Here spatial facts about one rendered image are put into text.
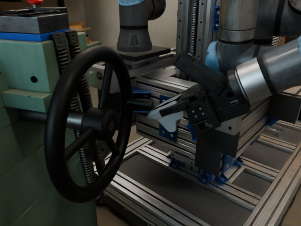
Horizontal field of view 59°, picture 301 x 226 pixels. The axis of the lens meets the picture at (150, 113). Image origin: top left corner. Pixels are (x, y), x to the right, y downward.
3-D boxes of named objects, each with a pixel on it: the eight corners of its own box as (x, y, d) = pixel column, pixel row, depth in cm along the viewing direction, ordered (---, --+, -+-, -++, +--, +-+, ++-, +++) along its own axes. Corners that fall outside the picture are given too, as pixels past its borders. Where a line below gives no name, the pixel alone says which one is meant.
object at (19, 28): (41, 41, 45) (35, 6, 43) (-9, 38, 48) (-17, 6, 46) (82, 32, 56) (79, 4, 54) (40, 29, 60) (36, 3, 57)
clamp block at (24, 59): (49, 94, 47) (40, 43, 44) (-9, 86, 51) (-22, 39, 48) (91, 72, 60) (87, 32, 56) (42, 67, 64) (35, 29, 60)
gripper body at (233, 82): (193, 136, 53) (252, 115, 48) (173, 100, 52) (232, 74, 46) (199, 120, 60) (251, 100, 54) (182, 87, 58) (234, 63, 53)
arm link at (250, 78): (256, 62, 44) (255, 52, 51) (230, 74, 46) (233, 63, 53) (274, 101, 46) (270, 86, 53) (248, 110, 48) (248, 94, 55)
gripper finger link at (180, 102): (160, 120, 54) (199, 104, 49) (156, 113, 53) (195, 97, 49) (166, 110, 58) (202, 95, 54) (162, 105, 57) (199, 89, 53)
